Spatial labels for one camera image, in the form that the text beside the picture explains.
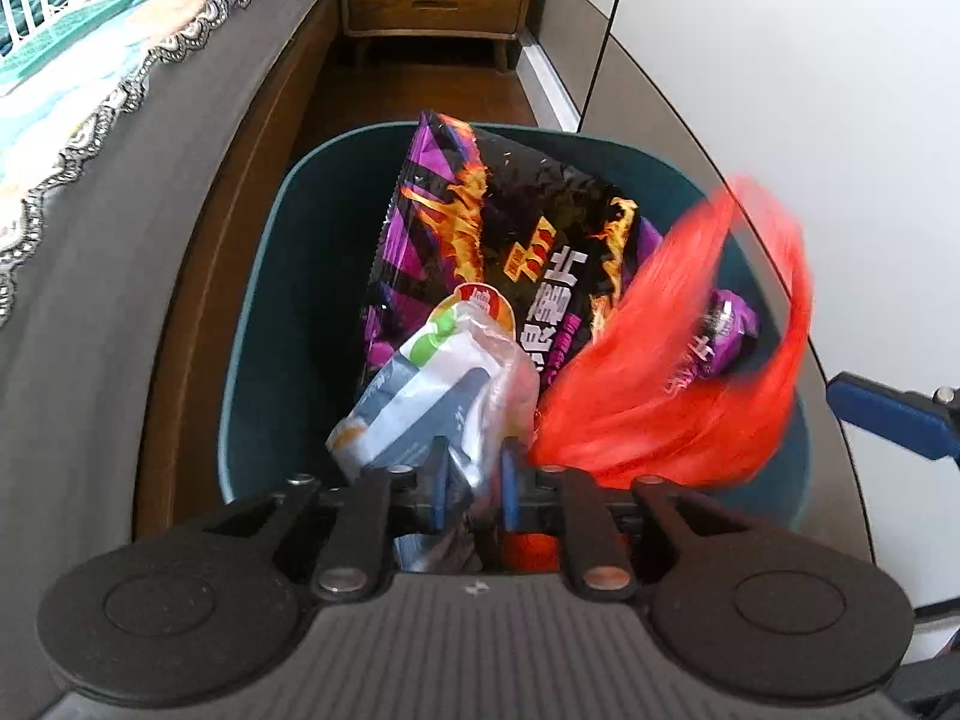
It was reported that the red plastic bag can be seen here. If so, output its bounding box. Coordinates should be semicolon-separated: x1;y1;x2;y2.
529;177;814;489

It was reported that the grey snack wrapper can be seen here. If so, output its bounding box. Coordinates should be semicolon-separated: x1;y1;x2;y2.
327;302;540;574

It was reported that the purple chips bag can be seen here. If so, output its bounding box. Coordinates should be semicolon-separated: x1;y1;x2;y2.
359;109;763;407

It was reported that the white wardrobe sliding door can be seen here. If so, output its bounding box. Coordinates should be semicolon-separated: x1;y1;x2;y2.
524;0;960;616

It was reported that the bed with floral blanket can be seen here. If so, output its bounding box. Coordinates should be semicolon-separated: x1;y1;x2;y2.
2;0;319;718

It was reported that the teal grid rack tray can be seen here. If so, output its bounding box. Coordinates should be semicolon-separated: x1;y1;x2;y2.
2;0;142;96

